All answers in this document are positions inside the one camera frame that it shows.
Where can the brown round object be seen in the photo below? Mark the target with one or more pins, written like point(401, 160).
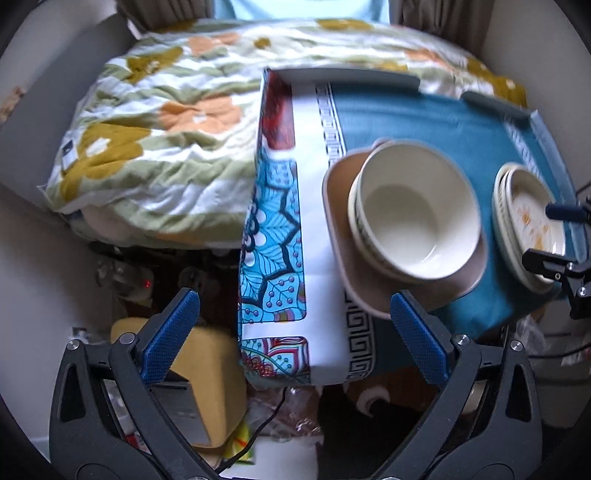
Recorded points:
point(383, 394)

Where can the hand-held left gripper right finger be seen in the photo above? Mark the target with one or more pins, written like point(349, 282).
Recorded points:
point(418, 341)

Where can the white blue-patterned bowl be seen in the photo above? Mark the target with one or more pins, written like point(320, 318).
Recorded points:
point(356, 217)

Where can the clear device with red light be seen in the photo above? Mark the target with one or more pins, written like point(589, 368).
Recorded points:
point(124, 281)

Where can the orange floral plate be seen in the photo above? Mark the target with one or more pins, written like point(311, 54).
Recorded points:
point(531, 207)

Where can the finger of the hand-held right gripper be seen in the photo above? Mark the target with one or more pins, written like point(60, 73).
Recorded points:
point(565, 212)
point(547, 262)

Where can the brown curtain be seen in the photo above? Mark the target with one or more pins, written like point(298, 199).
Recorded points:
point(434, 16)
point(161, 11)

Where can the stack of floral plates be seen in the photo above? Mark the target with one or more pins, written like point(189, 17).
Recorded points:
point(497, 203)

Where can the colourful packet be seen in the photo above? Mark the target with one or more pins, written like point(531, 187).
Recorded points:
point(240, 445)

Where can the grey box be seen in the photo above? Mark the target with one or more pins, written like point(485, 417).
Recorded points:
point(178, 408)

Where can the floral blanket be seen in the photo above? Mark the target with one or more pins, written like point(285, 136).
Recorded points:
point(161, 138)

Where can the cream bowl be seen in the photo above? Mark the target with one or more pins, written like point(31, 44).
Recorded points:
point(415, 207)

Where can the clear plastic bag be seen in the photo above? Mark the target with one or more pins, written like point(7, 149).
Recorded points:
point(535, 332)
point(295, 415)

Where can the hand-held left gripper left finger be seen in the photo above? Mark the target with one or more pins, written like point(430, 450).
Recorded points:
point(171, 341)

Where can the yellow box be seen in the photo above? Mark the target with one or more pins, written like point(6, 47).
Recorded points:
point(217, 369)

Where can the light blue curtain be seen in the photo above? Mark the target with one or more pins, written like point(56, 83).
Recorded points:
point(300, 7)

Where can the teal patterned tablecloth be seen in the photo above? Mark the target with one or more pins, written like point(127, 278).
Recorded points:
point(392, 115)

